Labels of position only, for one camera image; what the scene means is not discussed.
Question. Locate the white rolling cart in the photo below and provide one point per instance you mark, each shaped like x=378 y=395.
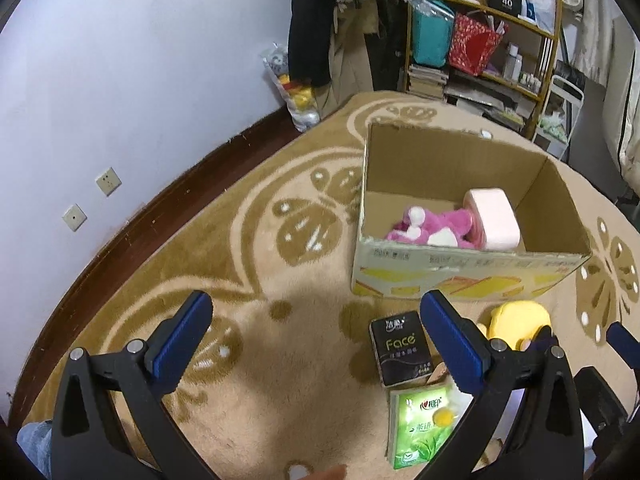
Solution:
x=558 y=117

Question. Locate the white wall socket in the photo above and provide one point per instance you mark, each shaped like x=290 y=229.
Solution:
x=74 y=217
x=108 y=182

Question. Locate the lower white wall socket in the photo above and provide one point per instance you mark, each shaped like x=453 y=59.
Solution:
x=74 y=217

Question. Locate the beige hanging trousers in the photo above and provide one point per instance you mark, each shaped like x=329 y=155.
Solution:
x=349 y=63

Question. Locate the person's left hand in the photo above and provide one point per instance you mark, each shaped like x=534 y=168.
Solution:
x=338 y=472

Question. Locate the black Face tissue pack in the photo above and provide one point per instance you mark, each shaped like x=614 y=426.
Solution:
x=400 y=349

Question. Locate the clear plastic bag of toys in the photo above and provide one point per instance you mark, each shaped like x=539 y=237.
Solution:
x=298 y=97

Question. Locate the upper white wall socket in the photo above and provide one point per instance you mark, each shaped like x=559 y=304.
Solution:
x=108 y=182

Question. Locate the magenta plush bear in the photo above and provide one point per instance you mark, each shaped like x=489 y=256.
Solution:
x=420 y=226

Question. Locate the stack of books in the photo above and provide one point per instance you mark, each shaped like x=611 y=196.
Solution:
x=427 y=82

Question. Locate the green tissue pack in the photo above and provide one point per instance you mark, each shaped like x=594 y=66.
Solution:
x=420 y=421

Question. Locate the white duvet on chair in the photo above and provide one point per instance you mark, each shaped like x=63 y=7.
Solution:
x=628 y=152

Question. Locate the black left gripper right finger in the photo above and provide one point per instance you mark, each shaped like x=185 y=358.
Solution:
x=545 y=440

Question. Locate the beige curtain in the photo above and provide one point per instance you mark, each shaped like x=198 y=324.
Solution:
x=594 y=40

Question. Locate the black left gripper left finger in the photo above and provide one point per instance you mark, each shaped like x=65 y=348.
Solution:
x=88 y=439

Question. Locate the red patterned bag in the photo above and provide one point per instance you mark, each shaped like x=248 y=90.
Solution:
x=474 y=41

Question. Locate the pink round plush pillow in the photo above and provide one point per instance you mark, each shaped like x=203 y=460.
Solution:
x=494 y=225

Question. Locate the black hanging coat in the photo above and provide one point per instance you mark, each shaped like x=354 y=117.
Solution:
x=309 y=40

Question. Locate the wooden shelf unit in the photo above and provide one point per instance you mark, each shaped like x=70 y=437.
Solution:
x=537 y=47

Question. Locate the teal bag on shelf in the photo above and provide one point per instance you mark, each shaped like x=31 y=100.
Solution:
x=432 y=25

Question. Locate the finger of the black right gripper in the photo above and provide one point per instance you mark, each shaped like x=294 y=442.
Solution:
x=541 y=344
x=623 y=342

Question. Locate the yellow plush toy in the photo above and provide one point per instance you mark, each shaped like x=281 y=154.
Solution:
x=516 y=323

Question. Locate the open cardboard box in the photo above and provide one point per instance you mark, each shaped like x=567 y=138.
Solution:
x=433 y=168

